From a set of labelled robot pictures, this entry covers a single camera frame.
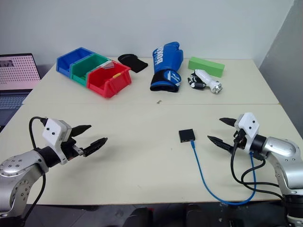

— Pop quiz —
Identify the blue plastic storage bin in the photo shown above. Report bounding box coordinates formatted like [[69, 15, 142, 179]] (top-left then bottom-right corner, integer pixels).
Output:
[[56, 47, 95, 79]]

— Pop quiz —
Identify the grey laptop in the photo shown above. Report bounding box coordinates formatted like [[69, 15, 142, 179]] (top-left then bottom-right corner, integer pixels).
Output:
[[0, 52, 42, 126]]

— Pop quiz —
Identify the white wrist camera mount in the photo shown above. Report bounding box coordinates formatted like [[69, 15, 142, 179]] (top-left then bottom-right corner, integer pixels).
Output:
[[236, 113, 260, 152], [42, 118, 72, 166]]

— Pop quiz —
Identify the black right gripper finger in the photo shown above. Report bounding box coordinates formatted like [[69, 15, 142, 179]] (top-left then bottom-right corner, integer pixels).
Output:
[[207, 135, 234, 153], [219, 117, 238, 130]]

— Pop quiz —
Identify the blue cable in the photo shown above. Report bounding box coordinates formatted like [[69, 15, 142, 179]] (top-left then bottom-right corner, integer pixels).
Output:
[[190, 139, 258, 205]]

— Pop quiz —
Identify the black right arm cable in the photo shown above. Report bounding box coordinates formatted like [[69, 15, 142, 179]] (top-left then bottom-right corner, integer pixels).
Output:
[[230, 129, 285, 199]]

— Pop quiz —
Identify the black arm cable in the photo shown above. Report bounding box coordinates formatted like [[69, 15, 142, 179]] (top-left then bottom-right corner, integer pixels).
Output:
[[23, 116, 49, 224], [230, 129, 285, 199]]

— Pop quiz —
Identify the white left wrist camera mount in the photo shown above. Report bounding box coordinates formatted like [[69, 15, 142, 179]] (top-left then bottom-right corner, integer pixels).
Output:
[[42, 118, 72, 166]]

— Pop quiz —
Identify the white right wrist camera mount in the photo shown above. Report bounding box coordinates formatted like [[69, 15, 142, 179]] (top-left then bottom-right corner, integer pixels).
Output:
[[236, 113, 260, 152]]

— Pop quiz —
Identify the white robotic hand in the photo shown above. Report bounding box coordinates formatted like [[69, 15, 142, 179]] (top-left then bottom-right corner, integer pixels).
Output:
[[187, 69, 223, 95]]

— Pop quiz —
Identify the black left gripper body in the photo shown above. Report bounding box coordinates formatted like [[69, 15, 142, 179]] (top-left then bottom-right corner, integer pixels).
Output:
[[61, 138, 85, 162]]

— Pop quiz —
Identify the blue boxing glove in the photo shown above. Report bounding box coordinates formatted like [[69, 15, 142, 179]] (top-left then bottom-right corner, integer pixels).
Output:
[[149, 41, 184, 93]]

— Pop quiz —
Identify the green foam block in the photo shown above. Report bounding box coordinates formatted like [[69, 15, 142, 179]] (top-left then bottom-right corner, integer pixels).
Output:
[[188, 56, 226, 79]]

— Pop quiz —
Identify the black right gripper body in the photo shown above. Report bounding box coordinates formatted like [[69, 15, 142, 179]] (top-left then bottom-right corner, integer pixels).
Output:
[[232, 128, 249, 150]]

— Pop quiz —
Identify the small black box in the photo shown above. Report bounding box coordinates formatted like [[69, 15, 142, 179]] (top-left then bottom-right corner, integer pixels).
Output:
[[178, 128, 197, 144]]

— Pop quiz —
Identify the red plastic storage bin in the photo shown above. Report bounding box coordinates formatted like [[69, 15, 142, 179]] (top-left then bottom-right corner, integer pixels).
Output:
[[86, 63, 132, 99]]

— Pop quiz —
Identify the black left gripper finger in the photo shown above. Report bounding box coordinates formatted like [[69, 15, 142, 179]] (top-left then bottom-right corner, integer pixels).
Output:
[[70, 124, 92, 138], [82, 137, 108, 158]]

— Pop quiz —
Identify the green plastic storage bin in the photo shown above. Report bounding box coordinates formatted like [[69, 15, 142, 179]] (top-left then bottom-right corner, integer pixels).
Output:
[[70, 53, 118, 88]]

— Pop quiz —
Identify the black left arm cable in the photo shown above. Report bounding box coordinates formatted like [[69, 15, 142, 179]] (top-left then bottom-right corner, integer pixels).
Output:
[[23, 116, 49, 224]]

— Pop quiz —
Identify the grey partition panel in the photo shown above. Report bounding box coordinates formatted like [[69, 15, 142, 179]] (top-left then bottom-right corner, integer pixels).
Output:
[[257, 0, 303, 140]]

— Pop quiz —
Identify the black fabric pad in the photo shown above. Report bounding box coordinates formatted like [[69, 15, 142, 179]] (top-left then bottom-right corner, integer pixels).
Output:
[[117, 53, 149, 74]]

